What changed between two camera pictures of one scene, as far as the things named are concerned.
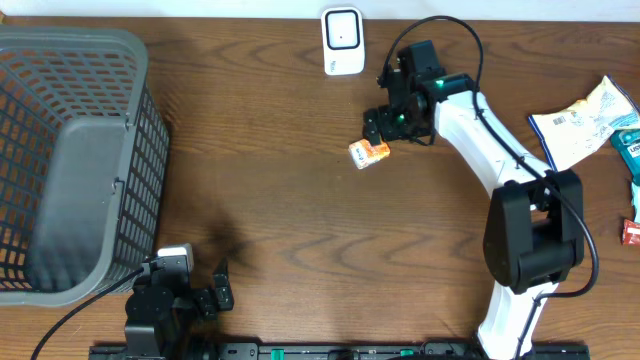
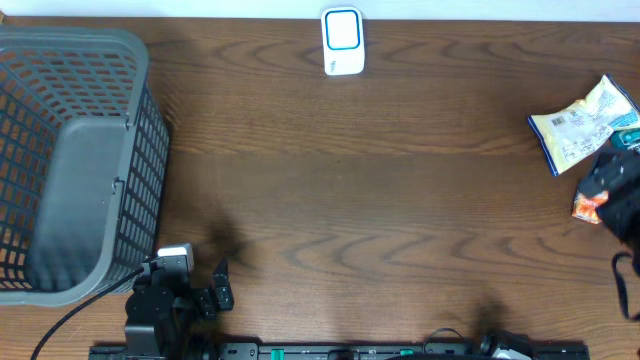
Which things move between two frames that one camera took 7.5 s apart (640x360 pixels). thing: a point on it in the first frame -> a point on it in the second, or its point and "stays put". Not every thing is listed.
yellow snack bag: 571,137 stays put
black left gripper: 224,297 stays put
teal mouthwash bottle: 627,142 stays put
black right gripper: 369,126 -> 603,175
